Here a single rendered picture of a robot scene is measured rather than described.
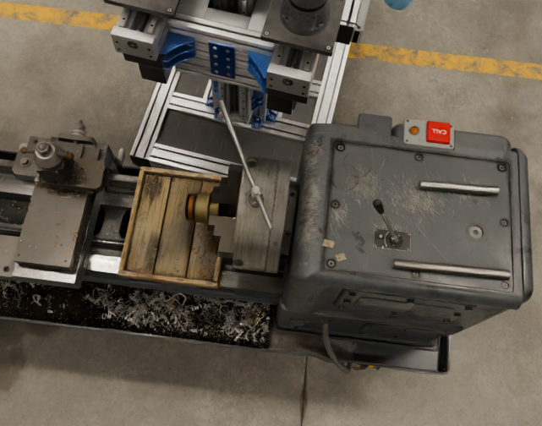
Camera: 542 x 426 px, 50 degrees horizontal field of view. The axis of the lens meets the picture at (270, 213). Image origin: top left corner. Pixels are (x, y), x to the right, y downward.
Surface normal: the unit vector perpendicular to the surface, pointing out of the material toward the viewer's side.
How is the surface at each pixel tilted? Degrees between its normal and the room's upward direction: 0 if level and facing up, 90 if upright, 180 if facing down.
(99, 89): 0
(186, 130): 0
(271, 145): 0
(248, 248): 55
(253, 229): 35
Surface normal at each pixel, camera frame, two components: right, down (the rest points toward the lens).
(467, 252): 0.04, -0.36
